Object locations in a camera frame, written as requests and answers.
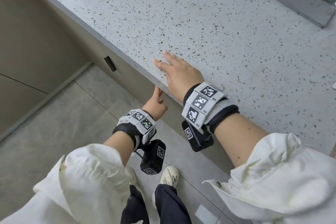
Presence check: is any person's left hand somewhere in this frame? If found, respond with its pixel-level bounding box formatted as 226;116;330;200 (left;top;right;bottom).
141;86;168;122

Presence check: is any person's right hand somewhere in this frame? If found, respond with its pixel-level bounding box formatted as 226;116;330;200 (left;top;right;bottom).
153;50;205;103

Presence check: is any person's right forearm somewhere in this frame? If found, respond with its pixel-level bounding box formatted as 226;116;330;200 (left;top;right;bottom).
202;118;336;224

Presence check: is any person's left forearm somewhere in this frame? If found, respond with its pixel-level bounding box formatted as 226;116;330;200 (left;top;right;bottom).
33;132;136;224

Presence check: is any person's right leg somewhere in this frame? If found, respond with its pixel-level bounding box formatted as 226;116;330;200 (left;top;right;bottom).
153;183;193;224

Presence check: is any person's leg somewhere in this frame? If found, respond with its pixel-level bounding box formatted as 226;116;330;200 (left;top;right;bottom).
120;184;151;224
153;183;193;224

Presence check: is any person's left leg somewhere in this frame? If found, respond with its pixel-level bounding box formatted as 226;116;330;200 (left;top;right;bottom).
120;184;151;224

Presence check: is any white tagged left wristband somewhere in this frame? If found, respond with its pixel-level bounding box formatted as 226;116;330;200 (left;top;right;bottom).
113;109;158;151

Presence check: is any white tagged wristband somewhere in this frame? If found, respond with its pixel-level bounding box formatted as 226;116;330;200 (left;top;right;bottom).
113;109;158;151
181;82;240;134

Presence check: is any white tagged right wristband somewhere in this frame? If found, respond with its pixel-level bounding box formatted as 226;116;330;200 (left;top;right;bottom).
181;82;240;134

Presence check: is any white right shoe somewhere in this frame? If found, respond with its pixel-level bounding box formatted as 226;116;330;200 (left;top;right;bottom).
159;166;180;189

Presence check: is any white shoe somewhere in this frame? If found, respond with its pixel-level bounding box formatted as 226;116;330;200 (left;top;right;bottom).
159;166;180;189
128;167;139;188

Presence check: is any white left shoe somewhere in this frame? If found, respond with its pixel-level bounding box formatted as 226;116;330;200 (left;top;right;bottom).
128;167;139;188

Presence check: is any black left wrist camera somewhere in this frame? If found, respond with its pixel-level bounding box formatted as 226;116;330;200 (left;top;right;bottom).
140;139;167;176

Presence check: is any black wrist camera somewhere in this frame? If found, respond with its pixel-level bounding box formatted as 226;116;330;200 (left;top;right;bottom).
140;139;167;176
181;120;215;153

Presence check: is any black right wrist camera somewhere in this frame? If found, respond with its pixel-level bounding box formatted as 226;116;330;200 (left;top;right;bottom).
181;120;215;153

